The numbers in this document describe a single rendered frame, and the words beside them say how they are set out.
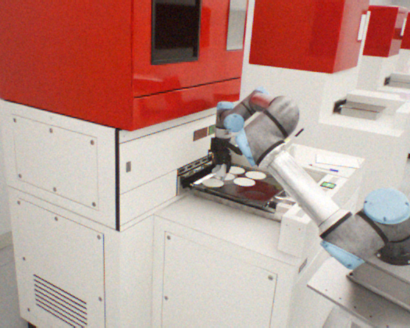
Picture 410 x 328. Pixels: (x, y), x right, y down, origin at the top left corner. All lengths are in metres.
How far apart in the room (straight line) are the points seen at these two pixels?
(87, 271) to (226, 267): 0.60
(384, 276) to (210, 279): 0.66
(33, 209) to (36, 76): 0.60
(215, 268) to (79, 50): 0.96
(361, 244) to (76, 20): 1.16
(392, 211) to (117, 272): 1.04
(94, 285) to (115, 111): 0.78
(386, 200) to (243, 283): 0.65
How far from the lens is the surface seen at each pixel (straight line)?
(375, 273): 1.48
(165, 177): 1.78
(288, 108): 1.36
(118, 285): 1.79
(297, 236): 1.55
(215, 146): 1.86
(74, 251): 1.90
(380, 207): 1.28
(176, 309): 1.94
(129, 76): 1.43
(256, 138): 1.32
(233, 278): 1.68
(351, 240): 1.27
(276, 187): 1.94
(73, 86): 1.63
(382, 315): 1.42
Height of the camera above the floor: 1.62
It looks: 20 degrees down
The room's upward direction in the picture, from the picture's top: 4 degrees clockwise
